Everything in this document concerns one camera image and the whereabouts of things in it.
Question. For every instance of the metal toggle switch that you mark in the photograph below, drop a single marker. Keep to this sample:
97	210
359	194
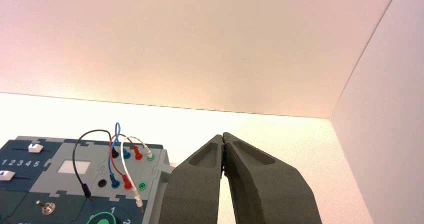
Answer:
46	208

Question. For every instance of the blue grey control box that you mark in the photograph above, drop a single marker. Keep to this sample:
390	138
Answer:
49	182

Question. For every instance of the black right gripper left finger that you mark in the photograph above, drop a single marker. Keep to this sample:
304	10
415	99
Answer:
193	189

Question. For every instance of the green rotary knob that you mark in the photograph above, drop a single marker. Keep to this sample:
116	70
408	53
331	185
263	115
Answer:
104	221

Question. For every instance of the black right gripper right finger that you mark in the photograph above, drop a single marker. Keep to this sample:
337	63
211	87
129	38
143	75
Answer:
265	192

